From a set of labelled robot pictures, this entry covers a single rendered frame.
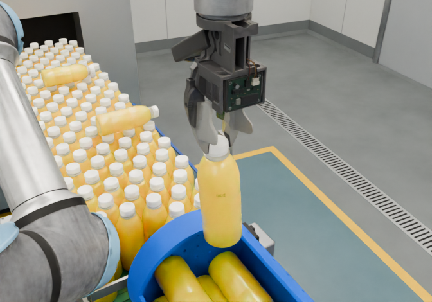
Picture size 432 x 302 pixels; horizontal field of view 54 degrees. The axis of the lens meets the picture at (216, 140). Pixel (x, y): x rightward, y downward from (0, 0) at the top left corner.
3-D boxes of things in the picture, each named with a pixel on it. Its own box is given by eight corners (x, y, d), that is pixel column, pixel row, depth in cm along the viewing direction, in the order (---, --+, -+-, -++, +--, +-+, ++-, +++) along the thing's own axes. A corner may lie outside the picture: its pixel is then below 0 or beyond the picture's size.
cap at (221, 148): (203, 145, 68) (202, 135, 67) (227, 142, 68) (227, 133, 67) (204, 159, 65) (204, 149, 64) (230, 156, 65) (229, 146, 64)
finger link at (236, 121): (245, 160, 63) (238, 108, 58) (224, 142, 68) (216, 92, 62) (262, 151, 64) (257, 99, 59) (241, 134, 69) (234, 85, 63)
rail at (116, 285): (92, 302, 100) (90, 293, 99) (90, 299, 101) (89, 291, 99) (233, 240, 118) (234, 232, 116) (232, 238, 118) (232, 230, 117)
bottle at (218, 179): (202, 223, 79) (193, 139, 69) (240, 219, 80) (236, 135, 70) (204, 251, 73) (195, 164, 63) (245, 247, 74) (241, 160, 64)
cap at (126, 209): (138, 212, 108) (137, 206, 107) (126, 219, 105) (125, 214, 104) (129, 205, 110) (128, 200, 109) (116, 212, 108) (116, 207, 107)
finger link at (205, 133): (204, 171, 60) (213, 112, 56) (186, 152, 64) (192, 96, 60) (223, 168, 61) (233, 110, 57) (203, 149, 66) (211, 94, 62)
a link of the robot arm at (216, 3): (182, -25, 52) (236, -31, 56) (183, 13, 55) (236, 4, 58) (212, -14, 47) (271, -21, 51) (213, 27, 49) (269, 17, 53)
